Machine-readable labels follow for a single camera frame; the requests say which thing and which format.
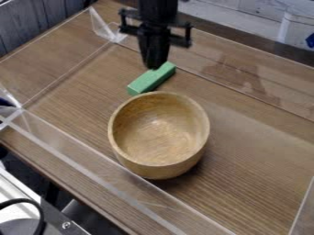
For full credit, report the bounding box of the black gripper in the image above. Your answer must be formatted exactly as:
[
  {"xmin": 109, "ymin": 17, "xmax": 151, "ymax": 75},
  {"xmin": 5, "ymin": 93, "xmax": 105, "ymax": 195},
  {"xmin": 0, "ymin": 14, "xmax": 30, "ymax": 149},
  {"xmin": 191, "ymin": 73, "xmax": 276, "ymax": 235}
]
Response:
[{"xmin": 119, "ymin": 0, "xmax": 192, "ymax": 69}]

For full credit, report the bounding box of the green rectangular block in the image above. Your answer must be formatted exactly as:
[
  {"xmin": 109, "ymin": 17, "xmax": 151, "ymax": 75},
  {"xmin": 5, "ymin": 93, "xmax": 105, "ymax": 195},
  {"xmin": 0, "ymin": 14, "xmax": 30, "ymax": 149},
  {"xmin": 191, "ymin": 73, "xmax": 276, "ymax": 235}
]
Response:
[{"xmin": 127, "ymin": 62, "xmax": 176, "ymax": 95}]

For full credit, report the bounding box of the brown wooden bowl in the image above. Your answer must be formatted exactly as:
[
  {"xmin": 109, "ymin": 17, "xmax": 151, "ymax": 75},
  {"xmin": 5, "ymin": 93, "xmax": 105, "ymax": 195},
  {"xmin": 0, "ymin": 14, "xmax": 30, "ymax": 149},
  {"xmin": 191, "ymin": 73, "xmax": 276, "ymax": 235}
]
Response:
[{"xmin": 108, "ymin": 92, "xmax": 211, "ymax": 180}]

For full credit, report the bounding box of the white container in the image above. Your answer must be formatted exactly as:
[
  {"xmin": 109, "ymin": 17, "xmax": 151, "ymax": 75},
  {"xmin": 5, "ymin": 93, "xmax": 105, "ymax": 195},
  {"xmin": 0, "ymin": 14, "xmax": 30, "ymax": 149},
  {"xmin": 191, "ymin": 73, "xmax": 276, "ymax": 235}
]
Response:
[{"xmin": 276, "ymin": 8, "xmax": 314, "ymax": 51}]

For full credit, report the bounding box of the clear acrylic corner bracket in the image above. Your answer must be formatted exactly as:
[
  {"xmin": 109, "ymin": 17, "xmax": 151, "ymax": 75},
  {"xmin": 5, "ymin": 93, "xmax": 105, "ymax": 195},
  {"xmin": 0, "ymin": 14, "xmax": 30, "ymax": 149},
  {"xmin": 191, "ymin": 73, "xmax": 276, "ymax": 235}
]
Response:
[{"xmin": 88, "ymin": 7, "xmax": 127, "ymax": 43}]

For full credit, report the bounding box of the clear acrylic front wall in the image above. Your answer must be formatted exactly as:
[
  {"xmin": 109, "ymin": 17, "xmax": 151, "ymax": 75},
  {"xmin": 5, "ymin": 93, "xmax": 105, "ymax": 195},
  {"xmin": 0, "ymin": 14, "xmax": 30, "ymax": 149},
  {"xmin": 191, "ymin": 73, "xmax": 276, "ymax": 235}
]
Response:
[{"xmin": 0, "ymin": 87, "xmax": 235, "ymax": 235}]

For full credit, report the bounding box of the grey metal bracket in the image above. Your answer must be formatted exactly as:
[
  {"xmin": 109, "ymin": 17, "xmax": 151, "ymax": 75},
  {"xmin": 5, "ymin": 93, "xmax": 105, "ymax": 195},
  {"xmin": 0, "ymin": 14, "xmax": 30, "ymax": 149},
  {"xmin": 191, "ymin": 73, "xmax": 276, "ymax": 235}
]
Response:
[{"xmin": 40, "ymin": 199, "xmax": 91, "ymax": 235}]

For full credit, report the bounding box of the black cable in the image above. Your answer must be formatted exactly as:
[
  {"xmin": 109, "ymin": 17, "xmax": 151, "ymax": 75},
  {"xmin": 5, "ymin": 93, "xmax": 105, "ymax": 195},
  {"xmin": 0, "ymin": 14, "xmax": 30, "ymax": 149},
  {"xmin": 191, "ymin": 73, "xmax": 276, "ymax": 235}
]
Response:
[{"xmin": 0, "ymin": 197, "xmax": 47, "ymax": 235}]

